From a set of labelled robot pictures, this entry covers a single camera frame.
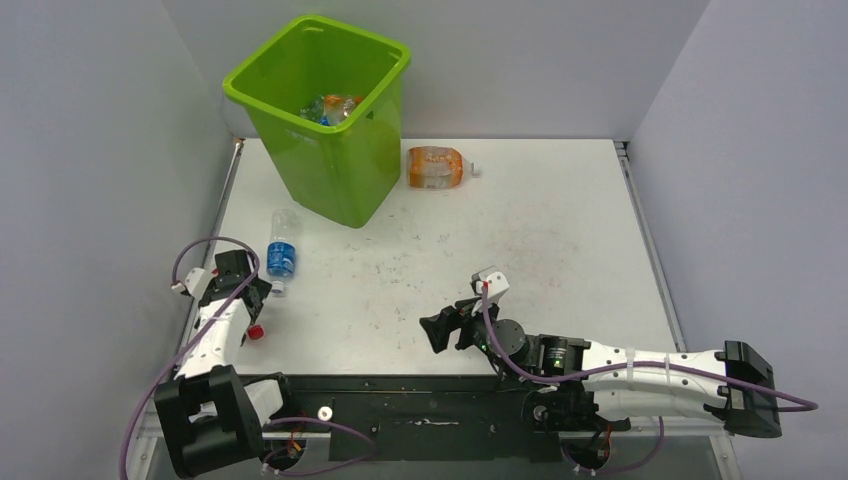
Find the large orange label bottle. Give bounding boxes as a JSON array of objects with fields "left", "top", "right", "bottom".
[{"left": 406, "top": 146, "right": 482, "bottom": 190}]

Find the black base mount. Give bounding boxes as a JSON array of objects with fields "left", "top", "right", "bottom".
[{"left": 260, "top": 375, "right": 631, "bottom": 470}]

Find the crushed orange label bottle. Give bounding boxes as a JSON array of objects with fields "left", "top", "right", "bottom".
[{"left": 324, "top": 94, "right": 364, "bottom": 126}]

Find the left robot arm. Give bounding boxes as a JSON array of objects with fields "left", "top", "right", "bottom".
[{"left": 153, "top": 249, "right": 298, "bottom": 479}]

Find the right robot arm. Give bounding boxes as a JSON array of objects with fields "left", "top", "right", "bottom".
[{"left": 419, "top": 298, "right": 782, "bottom": 438}]

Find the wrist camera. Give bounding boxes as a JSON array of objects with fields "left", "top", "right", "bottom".
[
  {"left": 171, "top": 267, "right": 214, "bottom": 300},
  {"left": 470, "top": 266, "right": 510, "bottom": 306}
]

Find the crushed clear purple-label bottle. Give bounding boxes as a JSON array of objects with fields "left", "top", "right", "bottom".
[{"left": 299, "top": 96, "right": 326, "bottom": 125}]

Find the blue label clear bottle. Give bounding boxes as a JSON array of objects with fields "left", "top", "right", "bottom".
[{"left": 266, "top": 209, "right": 301, "bottom": 297}]

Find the red label Nongfu bottle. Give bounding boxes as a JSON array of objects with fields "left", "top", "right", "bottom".
[{"left": 246, "top": 324, "right": 265, "bottom": 341}]

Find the purple cable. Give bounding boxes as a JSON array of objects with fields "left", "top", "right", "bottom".
[
  {"left": 117, "top": 236, "right": 379, "bottom": 480},
  {"left": 480, "top": 284, "right": 819, "bottom": 413}
]

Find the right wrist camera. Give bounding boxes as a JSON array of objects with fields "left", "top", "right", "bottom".
[{"left": 470, "top": 266, "right": 510, "bottom": 306}]

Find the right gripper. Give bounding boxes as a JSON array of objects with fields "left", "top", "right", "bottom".
[{"left": 421, "top": 291, "right": 498, "bottom": 357}]

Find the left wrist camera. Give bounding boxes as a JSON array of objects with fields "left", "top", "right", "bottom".
[{"left": 171, "top": 267, "right": 214, "bottom": 300}]

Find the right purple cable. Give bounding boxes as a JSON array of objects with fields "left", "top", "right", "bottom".
[{"left": 480, "top": 284, "right": 819, "bottom": 413}]

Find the green plastic bin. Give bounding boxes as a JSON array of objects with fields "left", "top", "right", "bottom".
[{"left": 222, "top": 15, "right": 411, "bottom": 228}]

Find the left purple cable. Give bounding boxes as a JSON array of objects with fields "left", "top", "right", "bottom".
[{"left": 117, "top": 236, "right": 379, "bottom": 480}]

